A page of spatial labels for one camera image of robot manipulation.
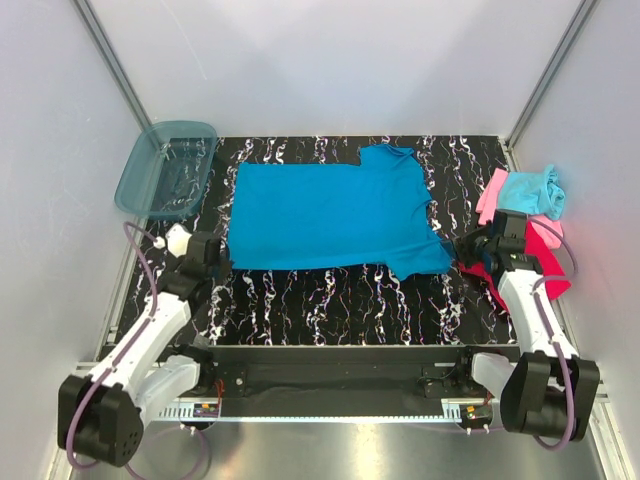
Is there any blue t shirt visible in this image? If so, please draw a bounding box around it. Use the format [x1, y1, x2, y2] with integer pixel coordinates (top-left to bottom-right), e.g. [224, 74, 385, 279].
[228, 144, 452, 280]

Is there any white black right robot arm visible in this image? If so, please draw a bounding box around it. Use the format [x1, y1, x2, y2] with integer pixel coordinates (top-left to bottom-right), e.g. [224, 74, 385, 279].
[452, 210, 600, 451]

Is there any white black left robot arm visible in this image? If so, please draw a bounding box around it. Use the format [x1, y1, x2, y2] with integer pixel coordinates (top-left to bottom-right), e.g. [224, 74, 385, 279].
[57, 225, 232, 469]

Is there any light pink t shirt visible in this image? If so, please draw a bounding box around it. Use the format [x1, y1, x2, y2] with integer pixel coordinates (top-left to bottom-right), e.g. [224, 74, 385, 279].
[475, 168, 564, 250]

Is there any magenta t shirt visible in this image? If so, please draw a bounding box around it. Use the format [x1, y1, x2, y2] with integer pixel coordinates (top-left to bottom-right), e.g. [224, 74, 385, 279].
[467, 217, 572, 311]

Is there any cyan t shirt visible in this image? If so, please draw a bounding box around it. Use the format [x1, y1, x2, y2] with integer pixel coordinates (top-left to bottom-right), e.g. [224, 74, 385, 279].
[497, 164, 566, 221]

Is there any teal transparent plastic bin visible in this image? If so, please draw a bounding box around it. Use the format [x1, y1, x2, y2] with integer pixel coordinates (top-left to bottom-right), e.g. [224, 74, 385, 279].
[114, 120, 218, 221]

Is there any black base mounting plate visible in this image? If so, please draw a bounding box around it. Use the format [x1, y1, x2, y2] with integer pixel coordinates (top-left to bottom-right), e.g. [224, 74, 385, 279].
[179, 345, 518, 422]

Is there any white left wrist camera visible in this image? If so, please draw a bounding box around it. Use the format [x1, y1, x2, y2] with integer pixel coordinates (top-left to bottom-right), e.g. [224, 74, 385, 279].
[152, 223, 192, 258]

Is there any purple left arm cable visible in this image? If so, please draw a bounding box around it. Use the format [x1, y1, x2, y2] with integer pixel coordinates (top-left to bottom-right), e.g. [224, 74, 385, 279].
[64, 222, 214, 479]

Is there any left aluminium frame post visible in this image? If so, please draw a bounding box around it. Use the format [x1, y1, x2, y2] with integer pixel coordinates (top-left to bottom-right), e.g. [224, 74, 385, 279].
[71, 0, 151, 130]

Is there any aluminium frame post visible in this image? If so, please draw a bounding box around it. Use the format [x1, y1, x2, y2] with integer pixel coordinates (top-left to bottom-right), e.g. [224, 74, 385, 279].
[505, 0, 599, 150]
[71, 0, 151, 130]

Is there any right aluminium frame post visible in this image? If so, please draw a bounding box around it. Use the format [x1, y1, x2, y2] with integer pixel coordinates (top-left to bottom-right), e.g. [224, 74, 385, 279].
[505, 0, 599, 150]

